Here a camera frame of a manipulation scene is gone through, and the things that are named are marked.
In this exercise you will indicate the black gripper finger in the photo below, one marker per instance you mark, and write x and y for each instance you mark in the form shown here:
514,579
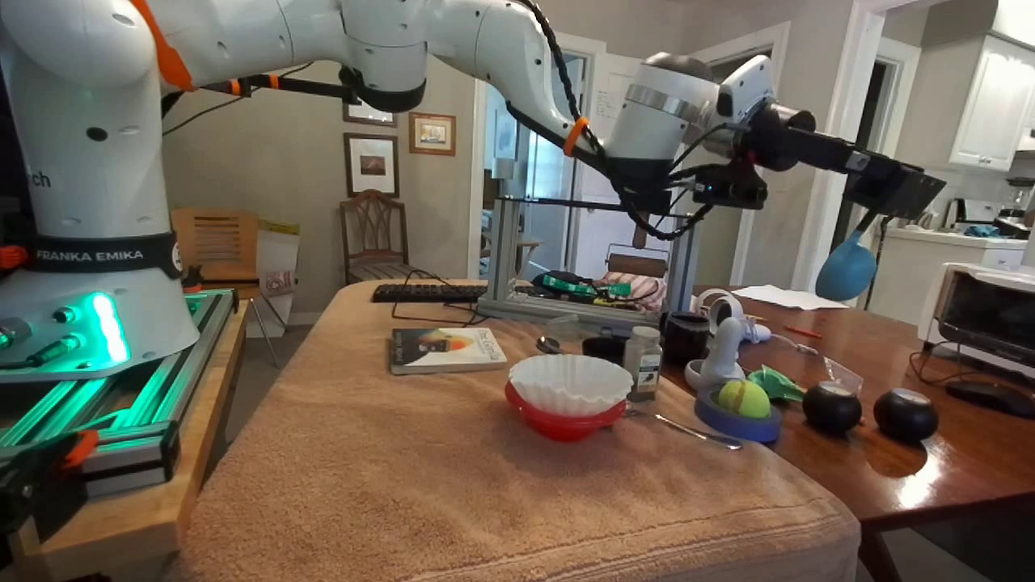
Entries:
878,175
878,157

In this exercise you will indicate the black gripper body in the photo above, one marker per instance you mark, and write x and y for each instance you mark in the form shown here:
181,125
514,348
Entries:
794,135

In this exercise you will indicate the green ball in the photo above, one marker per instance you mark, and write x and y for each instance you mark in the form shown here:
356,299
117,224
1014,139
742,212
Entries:
746,399

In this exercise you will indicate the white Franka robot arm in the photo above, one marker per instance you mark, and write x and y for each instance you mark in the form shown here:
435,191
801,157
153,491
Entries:
85,164

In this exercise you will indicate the white kitchen counter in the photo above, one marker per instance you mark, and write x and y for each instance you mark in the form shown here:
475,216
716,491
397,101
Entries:
905,276

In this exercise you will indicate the white kitchen cabinet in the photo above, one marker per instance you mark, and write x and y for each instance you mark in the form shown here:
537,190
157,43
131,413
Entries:
990,101

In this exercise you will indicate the white paper sheet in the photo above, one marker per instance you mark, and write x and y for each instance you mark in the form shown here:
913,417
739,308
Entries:
769,299

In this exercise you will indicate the white toaster oven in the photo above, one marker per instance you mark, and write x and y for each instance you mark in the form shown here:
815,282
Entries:
982,317

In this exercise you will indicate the pink striped cloth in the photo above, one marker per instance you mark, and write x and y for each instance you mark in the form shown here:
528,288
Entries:
641,288

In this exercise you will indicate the white curved plastic holder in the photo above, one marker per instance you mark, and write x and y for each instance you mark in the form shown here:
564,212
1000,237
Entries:
725,344

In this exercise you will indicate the black cylinder cup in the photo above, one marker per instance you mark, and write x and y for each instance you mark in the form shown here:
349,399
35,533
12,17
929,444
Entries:
684,342

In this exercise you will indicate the small green toy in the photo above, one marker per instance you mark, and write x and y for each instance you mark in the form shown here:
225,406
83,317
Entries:
778,387

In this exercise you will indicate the black sphere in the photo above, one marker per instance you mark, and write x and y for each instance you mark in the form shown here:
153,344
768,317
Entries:
905,417
831,408

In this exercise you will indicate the green plastic tool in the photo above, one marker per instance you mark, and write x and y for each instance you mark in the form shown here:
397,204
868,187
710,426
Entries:
566,286

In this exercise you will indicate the glass salt shaker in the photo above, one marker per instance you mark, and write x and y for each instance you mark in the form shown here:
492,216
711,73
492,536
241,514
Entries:
644,366

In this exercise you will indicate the black measuring cup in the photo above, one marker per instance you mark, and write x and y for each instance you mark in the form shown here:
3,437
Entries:
602,348

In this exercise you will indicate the metal spoon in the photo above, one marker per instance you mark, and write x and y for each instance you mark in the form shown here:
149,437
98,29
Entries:
548,344

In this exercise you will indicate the white coffee filter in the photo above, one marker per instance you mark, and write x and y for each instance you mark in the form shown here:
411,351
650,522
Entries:
571,382

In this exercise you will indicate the framed picture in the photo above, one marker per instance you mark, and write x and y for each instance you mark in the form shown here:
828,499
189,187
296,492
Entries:
431,135
370,115
374,167

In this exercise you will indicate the red bowl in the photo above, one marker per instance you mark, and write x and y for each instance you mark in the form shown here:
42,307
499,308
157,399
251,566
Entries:
559,421

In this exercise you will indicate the black keyboard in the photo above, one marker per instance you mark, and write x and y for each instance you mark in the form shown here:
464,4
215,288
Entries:
431,293

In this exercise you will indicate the paperback book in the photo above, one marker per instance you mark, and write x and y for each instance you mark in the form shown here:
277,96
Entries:
446,351

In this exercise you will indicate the dark wooden chair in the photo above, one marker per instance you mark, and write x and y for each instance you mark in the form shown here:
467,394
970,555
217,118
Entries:
375,243

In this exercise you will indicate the beige towel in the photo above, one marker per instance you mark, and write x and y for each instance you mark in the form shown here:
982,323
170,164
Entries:
431,488

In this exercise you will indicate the black mounting pole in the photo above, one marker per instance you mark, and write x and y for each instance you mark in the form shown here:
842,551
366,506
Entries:
292,86

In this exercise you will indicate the white paper bag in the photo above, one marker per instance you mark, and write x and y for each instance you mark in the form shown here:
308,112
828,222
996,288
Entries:
277,280

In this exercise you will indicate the wooden crate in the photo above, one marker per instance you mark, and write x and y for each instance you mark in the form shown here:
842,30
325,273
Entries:
215,247

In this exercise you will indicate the wooden platform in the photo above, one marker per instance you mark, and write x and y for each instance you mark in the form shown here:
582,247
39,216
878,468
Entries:
117,520

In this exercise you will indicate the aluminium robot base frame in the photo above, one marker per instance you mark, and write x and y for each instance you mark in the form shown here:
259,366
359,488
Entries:
140,399

